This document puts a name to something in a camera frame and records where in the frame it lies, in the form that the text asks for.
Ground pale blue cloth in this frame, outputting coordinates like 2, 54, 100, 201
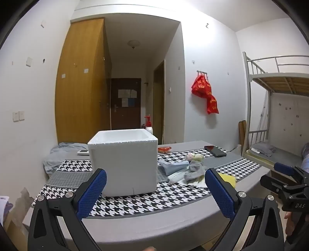
168, 170, 191, 185

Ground grey cloth on bunk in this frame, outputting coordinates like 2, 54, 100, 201
250, 142, 277, 157

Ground leaning wooden boards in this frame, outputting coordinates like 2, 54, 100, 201
239, 121, 247, 151

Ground yellow cloth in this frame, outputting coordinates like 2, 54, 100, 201
218, 172, 237, 189

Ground houndstooth grey bed sheet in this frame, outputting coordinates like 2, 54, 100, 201
31, 140, 271, 251

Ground light wooden side door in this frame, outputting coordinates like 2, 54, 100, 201
153, 60, 166, 145

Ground person's right hand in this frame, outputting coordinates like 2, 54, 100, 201
284, 212, 294, 236

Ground grey sock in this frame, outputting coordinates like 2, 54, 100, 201
184, 160, 207, 185

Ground grey-blue crumpled cloth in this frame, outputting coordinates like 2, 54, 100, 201
43, 142, 89, 175

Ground wooden wardrobe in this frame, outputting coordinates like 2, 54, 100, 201
55, 17, 113, 144

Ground white paper notices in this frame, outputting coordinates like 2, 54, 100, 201
118, 89, 138, 107

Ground dark brown entrance door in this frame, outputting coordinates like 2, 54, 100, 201
110, 78, 142, 130

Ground black smartphone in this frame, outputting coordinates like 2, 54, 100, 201
204, 145, 227, 158

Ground grey metal bunk bed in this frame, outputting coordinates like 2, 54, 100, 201
242, 51, 309, 169

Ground red plastic bags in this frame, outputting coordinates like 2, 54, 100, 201
191, 74, 220, 115

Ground white foam box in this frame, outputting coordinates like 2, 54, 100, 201
87, 129, 159, 197

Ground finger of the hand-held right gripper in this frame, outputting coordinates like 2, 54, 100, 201
260, 175, 290, 196
274, 162, 303, 178

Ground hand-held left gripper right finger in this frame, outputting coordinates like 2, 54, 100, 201
205, 168, 286, 251

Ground white pump bottle red top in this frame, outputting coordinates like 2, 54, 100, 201
144, 116, 154, 135

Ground colourful printed cloth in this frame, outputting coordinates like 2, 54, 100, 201
0, 195, 14, 226

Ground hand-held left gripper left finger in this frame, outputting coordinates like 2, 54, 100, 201
28, 168, 108, 251

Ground pale pink and green socks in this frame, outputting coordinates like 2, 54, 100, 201
185, 153, 205, 162

